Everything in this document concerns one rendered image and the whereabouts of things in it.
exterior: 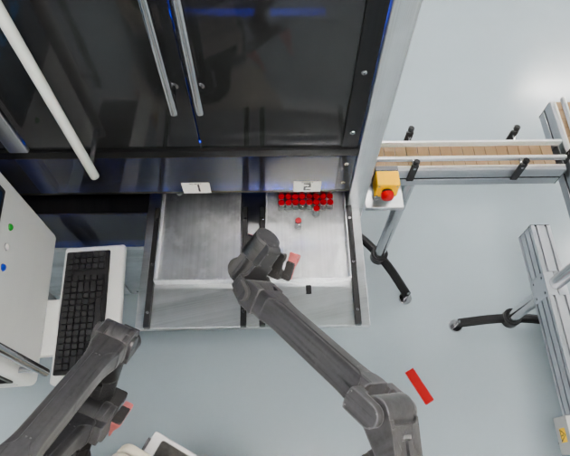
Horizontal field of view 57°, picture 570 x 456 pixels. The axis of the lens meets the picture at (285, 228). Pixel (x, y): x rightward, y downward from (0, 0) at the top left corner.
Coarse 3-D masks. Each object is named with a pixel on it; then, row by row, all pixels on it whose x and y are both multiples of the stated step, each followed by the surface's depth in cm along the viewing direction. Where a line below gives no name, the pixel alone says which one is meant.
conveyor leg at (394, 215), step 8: (408, 192) 194; (392, 216) 212; (400, 216) 211; (392, 224) 217; (384, 232) 226; (392, 232) 223; (384, 240) 231; (376, 248) 242; (384, 248) 237; (376, 256) 247
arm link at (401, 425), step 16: (384, 400) 80; (400, 400) 83; (384, 416) 80; (400, 416) 81; (416, 416) 83; (368, 432) 81; (384, 432) 79; (400, 432) 80; (416, 432) 82; (384, 448) 79; (400, 448) 79; (416, 448) 82
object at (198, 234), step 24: (168, 216) 172; (192, 216) 172; (216, 216) 172; (240, 216) 168; (168, 240) 168; (192, 240) 168; (216, 240) 168; (240, 240) 164; (168, 264) 164; (192, 264) 164; (216, 264) 164
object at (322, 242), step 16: (336, 192) 176; (272, 208) 173; (336, 208) 173; (272, 224) 170; (288, 224) 170; (304, 224) 171; (320, 224) 171; (336, 224) 171; (288, 240) 168; (304, 240) 168; (320, 240) 168; (336, 240) 168; (288, 256) 165; (304, 256) 165; (320, 256) 165; (336, 256) 165; (304, 272) 163; (320, 272) 163; (336, 272) 163
